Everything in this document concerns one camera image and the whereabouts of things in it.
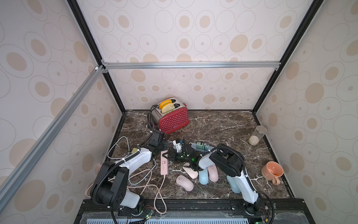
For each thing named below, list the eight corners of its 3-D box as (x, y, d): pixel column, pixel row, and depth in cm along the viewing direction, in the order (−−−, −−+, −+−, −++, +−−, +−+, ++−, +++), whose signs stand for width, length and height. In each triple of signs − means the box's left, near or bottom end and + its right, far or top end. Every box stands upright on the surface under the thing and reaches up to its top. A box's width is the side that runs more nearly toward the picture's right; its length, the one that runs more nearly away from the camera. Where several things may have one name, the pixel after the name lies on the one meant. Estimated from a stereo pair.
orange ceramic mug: (257, 179, 86) (264, 173, 79) (263, 164, 91) (269, 158, 84) (271, 187, 82) (280, 183, 75) (276, 172, 88) (284, 166, 81)
